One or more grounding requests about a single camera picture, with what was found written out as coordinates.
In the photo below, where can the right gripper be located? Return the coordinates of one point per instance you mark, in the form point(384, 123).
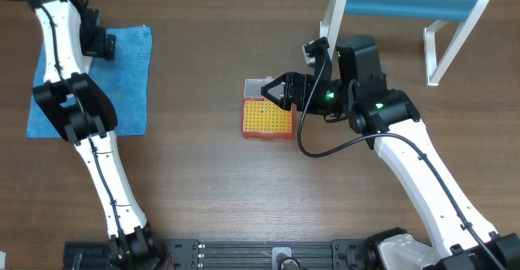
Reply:
point(300, 93)

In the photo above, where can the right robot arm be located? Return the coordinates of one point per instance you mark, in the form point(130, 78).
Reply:
point(414, 176)

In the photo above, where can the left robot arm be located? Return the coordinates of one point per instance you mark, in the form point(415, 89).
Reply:
point(105, 172)

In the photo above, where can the red and yellow tip box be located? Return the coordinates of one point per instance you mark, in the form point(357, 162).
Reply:
point(266, 119)

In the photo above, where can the blue cloth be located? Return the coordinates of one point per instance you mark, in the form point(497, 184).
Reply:
point(126, 83)

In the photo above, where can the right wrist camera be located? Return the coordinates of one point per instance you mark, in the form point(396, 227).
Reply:
point(309, 54)

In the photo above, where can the mounting rail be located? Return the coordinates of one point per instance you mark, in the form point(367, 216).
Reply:
point(235, 255)

